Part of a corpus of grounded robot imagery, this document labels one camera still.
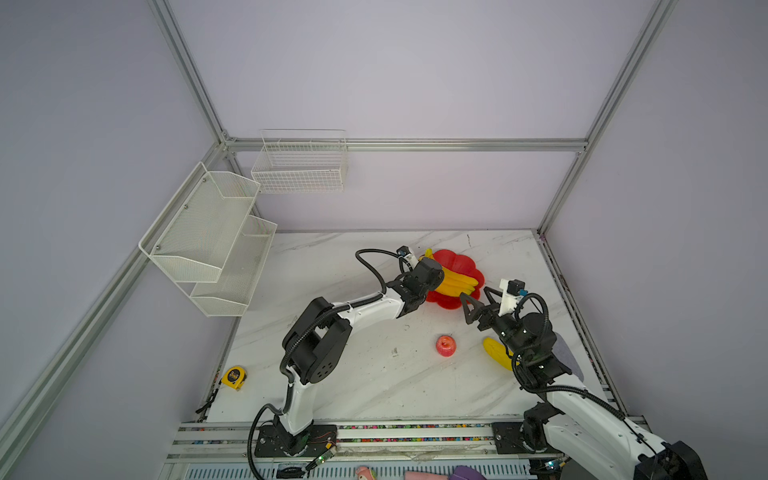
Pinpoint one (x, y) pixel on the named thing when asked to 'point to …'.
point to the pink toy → (364, 473)
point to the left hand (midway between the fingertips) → (432, 270)
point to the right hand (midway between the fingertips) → (473, 291)
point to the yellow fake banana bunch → (453, 284)
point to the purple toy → (464, 472)
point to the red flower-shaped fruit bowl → (462, 264)
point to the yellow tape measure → (234, 377)
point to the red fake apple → (446, 345)
